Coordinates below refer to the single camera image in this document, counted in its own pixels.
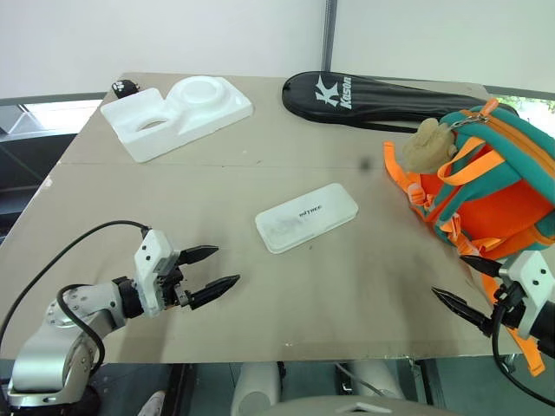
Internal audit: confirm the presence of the white plastic case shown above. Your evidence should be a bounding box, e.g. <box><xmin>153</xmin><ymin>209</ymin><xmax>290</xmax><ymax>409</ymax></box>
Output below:
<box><xmin>253</xmin><ymin>182</ymin><xmax>361</xmax><ymax>256</ymax></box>

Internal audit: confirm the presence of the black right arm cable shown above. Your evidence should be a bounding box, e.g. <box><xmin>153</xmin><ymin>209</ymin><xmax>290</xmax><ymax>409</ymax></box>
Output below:
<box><xmin>491</xmin><ymin>281</ymin><xmax>555</xmax><ymax>409</ymax></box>

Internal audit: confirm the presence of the small black paw-print pouch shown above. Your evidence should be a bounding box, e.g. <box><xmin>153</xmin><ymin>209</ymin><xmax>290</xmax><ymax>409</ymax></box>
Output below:
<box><xmin>109</xmin><ymin>78</ymin><xmax>142</xmax><ymax>99</ymax></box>

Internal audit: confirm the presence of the grey metal pole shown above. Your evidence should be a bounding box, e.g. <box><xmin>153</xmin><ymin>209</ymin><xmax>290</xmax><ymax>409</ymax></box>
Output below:
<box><xmin>320</xmin><ymin>0</ymin><xmax>340</xmax><ymax>73</ymax></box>

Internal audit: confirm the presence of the beige plush keychain toy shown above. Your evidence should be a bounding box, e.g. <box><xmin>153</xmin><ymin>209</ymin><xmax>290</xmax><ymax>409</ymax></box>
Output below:
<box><xmin>402</xmin><ymin>117</ymin><xmax>459</xmax><ymax>175</ymax></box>

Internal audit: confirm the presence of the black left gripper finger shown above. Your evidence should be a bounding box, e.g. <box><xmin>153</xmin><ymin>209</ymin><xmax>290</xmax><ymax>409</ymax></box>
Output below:
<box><xmin>188</xmin><ymin>273</ymin><xmax>242</xmax><ymax>311</ymax></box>
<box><xmin>180</xmin><ymin>244</ymin><xmax>220</xmax><ymax>266</ymax></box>

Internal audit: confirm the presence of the grey robot torso shell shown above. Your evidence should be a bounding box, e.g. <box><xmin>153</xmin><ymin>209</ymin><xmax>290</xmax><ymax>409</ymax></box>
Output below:
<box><xmin>263</xmin><ymin>393</ymin><xmax>440</xmax><ymax>416</ymax></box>

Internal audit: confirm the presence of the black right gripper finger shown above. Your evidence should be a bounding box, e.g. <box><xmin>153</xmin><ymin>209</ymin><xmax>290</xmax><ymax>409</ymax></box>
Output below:
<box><xmin>430</xmin><ymin>286</ymin><xmax>494</xmax><ymax>336</ymax></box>
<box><xmin>460</xmin><ymin>255</ymin><xmax>505</xmax><ymax>278</ymax></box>

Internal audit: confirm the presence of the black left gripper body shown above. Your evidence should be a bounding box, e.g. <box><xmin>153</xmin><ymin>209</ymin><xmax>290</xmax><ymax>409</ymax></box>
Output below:
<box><xmin>155</xmin><ymin>250</ymin><xmax>194</xmax><ymax>311</ymax></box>

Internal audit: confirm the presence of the white rounded robot leg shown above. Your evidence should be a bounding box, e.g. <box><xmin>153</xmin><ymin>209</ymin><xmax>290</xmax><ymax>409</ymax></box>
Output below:
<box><xmin>229</xmin><ymin>361</ymin><xmax>284</xmax><ymax>416</ymax></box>
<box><xmin>345</xmin><ymin>359</ymin><xmax>408</xmax><ymax>400</ymax></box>

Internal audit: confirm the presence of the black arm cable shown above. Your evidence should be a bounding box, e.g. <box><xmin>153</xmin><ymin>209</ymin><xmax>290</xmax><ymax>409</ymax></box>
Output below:
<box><xmin>491</xmin><ymin>281</ymin><xmax>555</xmax><ymax>409</ymax></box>
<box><xmin>0</xmin><ymin>220</ymin><xmax>151</xmax><ymax>382</ymax></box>

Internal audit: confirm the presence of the black racket bag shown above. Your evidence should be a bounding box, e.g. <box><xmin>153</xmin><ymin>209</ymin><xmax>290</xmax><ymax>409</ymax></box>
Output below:
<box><xmin>281</xmin><ymin>70</ymin><xmax>520</xmax><ymax>134</ymax></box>

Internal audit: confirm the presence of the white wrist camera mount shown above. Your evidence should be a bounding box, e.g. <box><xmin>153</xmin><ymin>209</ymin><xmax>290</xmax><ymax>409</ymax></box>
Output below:
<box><xmin>498</xmin><ymin>250</ymin><xmax>555</xmax><ymax>341</ymax></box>
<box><xmin>133</xmin><ymin>229</ymin><xmax>181</xmax><ymax>318</ymax></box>

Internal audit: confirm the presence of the orange and teal backpack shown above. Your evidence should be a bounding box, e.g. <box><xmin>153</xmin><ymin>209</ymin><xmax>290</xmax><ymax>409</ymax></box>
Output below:
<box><xmin>382</xmin><ymin>97</ymin><xmax>555</xmax><ymax>377</ymax></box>

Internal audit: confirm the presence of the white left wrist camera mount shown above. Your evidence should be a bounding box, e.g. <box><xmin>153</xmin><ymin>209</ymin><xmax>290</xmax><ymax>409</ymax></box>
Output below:
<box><xmin>133</xmin><ymin>229</ymin><xmax>181</xmax><ymax>318</ymax></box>

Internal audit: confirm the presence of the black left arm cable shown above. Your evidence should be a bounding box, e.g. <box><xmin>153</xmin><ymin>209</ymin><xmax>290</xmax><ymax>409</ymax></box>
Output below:
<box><xmin>0</xmin><ymin>220</ymin><xmax>151</xmax><ymax>382</ymax></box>

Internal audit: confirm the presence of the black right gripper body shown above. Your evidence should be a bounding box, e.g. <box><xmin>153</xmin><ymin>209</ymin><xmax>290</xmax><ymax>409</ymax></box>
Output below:
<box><xmin>490</xmin><ymin>280</ymin><xmax>527</xmax><ymax>338</ymax></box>

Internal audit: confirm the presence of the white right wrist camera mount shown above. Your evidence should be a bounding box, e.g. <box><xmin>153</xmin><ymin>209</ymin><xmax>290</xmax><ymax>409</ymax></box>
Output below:
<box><xmin>498</xmin><ymin>250</ymin><xmax>555</xmax><ymax>341</ymax></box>

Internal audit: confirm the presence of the white foam packaging tray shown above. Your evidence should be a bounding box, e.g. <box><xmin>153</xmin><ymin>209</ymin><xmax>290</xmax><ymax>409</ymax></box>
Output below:
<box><xmin>100</xmin><ymin>75</ymin><xmax>255</xmax><ymax>165</ymax></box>

